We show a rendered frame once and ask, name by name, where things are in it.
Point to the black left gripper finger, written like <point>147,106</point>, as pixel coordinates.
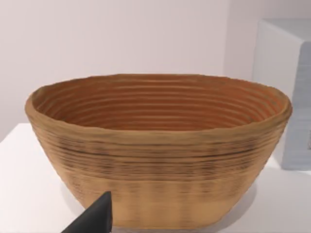
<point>98,216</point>

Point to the brown woven basket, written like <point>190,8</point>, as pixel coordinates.
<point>160,150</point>

